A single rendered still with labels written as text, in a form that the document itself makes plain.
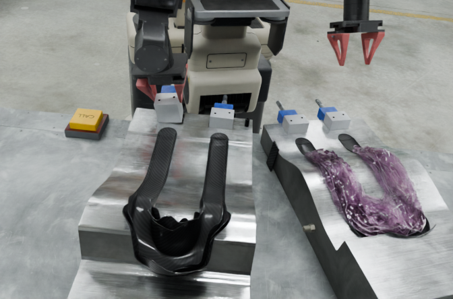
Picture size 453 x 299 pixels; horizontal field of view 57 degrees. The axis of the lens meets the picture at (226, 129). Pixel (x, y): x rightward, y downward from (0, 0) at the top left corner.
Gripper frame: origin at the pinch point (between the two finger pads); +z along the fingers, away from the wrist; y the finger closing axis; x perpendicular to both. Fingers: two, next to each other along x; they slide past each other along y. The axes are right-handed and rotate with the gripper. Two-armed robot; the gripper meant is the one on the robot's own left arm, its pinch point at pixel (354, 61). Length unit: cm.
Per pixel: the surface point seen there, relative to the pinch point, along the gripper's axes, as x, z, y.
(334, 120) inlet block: -1.3, 13.4, -5.9
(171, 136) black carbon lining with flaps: -2.1, 13.3, -44.1
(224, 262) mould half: -31, 27, -41
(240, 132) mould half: -3.5, 13.5, -29.4
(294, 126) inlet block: -1.0, 13.8, -15.9
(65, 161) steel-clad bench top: 7, 19, -66
